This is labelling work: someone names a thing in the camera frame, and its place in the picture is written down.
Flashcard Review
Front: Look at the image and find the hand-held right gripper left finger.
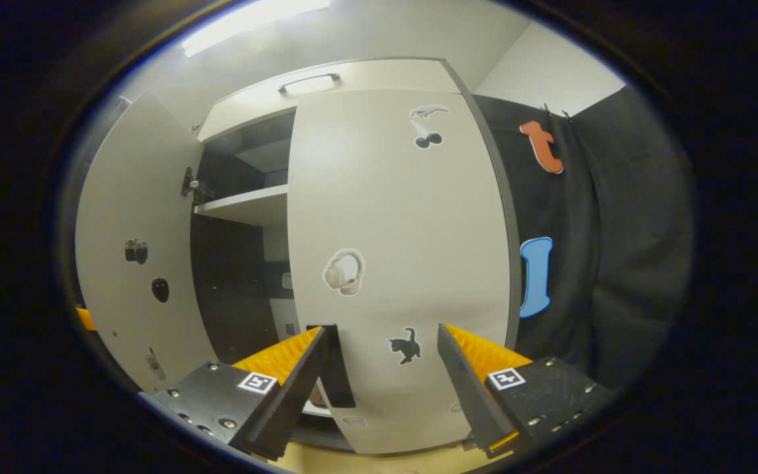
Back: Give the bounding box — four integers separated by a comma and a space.
139, 327, 329, 462

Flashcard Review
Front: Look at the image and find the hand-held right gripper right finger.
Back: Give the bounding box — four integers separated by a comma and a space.
437, 324, 611, 460

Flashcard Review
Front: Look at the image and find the white shoe cabinet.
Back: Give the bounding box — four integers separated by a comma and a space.
189, 58, 524, 455

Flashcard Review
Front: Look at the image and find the cabinet door with camera sticker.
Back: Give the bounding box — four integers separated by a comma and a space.
75, 92, 218, 394

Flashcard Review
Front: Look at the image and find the cabinet door with headphone sticker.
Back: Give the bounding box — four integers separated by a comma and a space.
286, 89, 515, 455

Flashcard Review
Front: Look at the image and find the metal door hinge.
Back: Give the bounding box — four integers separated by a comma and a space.
180, 166, 216, 205

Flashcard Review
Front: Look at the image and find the white cabinet shelf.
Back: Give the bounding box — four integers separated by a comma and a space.
193, 184, 290, 228

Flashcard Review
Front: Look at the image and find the white cabinet drawer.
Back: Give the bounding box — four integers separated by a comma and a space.
198, 58, 462, 142

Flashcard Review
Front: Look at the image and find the black backdrop cloth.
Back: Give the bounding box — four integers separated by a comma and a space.
471, 84, 695, 389

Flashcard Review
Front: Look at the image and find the ceiling light panel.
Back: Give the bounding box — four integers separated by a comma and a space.
182, 0, 334, 58

